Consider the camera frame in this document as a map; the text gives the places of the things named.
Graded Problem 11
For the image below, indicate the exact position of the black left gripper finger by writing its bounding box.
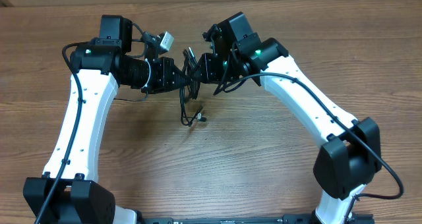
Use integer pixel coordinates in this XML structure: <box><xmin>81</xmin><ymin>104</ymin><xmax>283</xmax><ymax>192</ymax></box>
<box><xmin>169</xmin><ymin>82</ymin><xmax>191</xmax><ymax>91</ymax></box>
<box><xmin>173</xmin><ymin>67</ymin><xmax>191</xmax><ymax>83</ymax></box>

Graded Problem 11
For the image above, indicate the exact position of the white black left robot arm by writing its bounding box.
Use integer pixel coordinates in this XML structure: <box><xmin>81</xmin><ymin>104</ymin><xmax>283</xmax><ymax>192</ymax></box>
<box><xmin>23</xmin><ymin>15</ymin><xmax>189</xmax><ymax>223</ymax></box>

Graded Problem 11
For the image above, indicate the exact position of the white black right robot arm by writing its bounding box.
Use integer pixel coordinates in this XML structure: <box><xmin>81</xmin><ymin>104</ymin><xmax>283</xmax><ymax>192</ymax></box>
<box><xmin>184</xmin><ymin>13</ymin><xmax>381</xmax><ymax>223</ymax></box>

